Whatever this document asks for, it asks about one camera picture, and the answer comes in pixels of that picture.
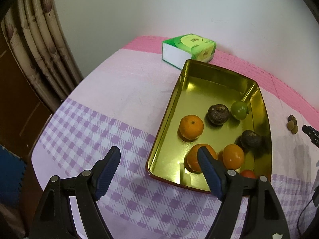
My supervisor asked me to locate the dark passion fruit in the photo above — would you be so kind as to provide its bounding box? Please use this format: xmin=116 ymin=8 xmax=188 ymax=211
xmin=207 ymin=104 xmax=230 ymax=126
xmin=241 ymin=130 xmax=262 ymax=149
xmin=288 ymin=115 xmax=297 ymax=125

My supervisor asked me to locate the small red tomato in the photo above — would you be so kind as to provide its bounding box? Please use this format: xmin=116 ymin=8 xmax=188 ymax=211
xmin=240 ymin=169 xmax=257 ymax=179

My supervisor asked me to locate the orange mandarin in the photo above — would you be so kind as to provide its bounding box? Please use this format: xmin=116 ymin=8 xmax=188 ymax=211
xmin=222 ymin=144 xmax=245 ymax=170
xmin=185 ymin=144 xmax=218 ymax=173
xmin=178 ymin=115 xmax=204 ymax=140

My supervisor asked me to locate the green tomato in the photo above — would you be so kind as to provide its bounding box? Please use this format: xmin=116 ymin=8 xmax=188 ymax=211
xmin=230 ymin=101 xmax=248 ymax=120

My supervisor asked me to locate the brown longan right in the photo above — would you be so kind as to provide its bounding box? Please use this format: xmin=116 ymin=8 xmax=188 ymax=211
xmin=291 ymin=125 xmax=298 ymax=134

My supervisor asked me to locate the brown longan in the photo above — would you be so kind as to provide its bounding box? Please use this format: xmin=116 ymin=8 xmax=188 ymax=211
xmin=291 ymin=125 xmax=298 ymax=134
xmin=287 ymin=120 xmax=295 ymax=131

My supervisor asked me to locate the brown longan left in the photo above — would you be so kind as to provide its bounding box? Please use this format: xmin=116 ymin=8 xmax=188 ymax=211
xmin=287 ymin=120 xmax=295 ymax=131

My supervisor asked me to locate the blue object at floor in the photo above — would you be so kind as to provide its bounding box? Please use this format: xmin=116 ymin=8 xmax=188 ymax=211
xmin=0 ymin=146 xmax=26 ymax=208

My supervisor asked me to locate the gold toffee tin box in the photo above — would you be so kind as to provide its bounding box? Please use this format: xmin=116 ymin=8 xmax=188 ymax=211
xmin=146 ymin=59 xmax=272 ymax=193

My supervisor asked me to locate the pink and purple tablecloth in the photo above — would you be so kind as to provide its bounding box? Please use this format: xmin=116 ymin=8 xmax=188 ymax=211
xmin=32 ymin=36 xmax=318 ymax=238

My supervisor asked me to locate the bamboo rattan furniture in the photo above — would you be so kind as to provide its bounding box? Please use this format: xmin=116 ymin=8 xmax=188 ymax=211
xmin=1 ymin=0 xmax=83 ymax=112

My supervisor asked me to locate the green tissue pack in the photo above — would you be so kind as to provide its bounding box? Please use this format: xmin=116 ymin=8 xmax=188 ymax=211
xmin=162 ymin=33 xmax=217 ymax=70

